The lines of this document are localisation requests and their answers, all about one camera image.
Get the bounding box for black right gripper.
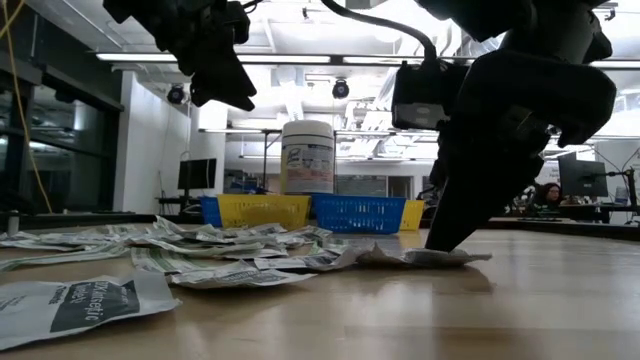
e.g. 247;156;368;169
424;49;618;253

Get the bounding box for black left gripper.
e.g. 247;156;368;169
102;0;258;112

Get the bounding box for background robot arms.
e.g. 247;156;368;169
504;187;539;217

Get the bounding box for yellow plastic basket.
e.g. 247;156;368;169
399;199;426;232
216;193;312;231

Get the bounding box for person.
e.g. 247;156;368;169
532;182;565;211

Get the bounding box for black computer monitor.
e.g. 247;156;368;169
558;152;610;199
177;158;219;192

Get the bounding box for black beam with light strips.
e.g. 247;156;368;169
94;51;640;71

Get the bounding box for white disinfecting wipes canister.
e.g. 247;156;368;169
279;119;336;196

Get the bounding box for blue plastic basket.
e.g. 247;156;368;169
199;195;224;229
310;193;407;235

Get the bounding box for black ceiling track light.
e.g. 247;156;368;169
597;0;620;22

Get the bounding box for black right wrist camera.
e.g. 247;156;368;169
392;60;470;132

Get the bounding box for black aluminium table frame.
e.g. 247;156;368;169
0;212;640;242

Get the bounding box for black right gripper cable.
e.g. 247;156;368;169
322;0;440;64

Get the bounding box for yellow extension cable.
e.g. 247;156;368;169
0;0;54;215

